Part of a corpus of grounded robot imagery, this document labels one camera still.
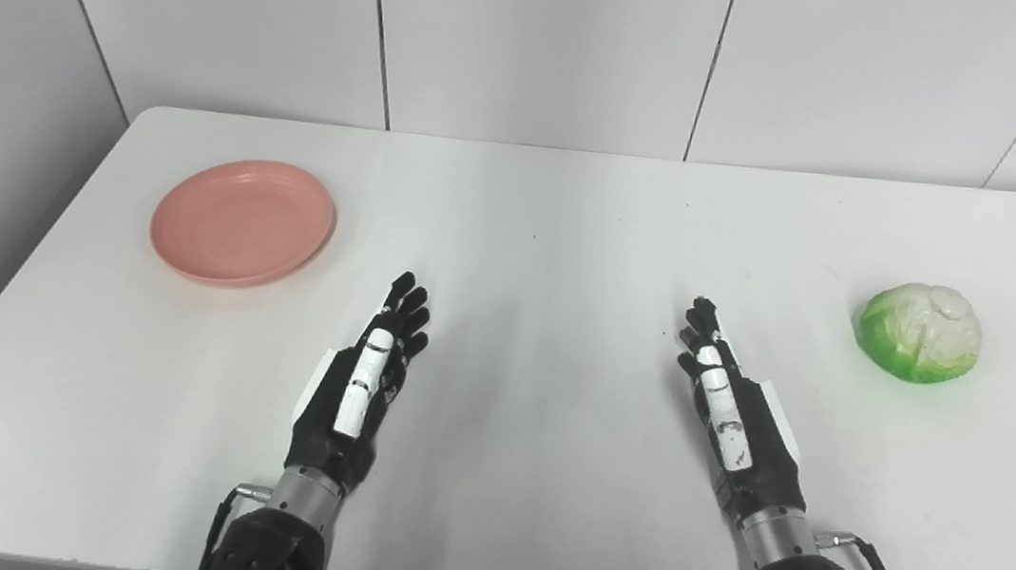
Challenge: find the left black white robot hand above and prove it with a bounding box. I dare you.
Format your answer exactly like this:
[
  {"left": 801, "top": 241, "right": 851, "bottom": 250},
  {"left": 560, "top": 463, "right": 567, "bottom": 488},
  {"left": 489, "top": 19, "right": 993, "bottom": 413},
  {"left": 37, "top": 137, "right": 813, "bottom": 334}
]
[{"left": 284, "top": 259, "right": 438, "bottom": 502}]

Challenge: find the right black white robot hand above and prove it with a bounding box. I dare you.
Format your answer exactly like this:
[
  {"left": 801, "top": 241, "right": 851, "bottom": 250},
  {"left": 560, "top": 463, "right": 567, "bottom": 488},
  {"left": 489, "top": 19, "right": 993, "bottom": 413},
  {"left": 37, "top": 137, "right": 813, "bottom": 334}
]
[{"left": 657, "top": 294, "right": 831, "bottom": 538}]

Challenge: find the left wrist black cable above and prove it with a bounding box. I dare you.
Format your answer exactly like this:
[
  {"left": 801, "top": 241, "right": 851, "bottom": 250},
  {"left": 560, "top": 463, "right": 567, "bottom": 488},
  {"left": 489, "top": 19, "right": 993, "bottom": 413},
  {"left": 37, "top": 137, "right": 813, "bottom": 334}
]
[{"left": 196, "top": 477, "right": 277, "bottom": 570}]

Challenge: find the pink round plate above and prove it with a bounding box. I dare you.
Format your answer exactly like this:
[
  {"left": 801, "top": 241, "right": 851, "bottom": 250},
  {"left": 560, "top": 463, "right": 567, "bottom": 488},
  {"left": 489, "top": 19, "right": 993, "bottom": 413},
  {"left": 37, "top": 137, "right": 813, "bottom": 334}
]
[{"left": 144, "top": 148, "right": 343, "bottom": 300}]

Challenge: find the green white toy cabbage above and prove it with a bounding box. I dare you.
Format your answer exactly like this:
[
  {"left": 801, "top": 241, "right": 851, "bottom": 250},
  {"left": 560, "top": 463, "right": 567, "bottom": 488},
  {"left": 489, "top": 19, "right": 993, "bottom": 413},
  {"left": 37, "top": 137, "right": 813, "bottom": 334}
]
[{"left": 848, "top": 275, "right": 988, "bottom": 391}]

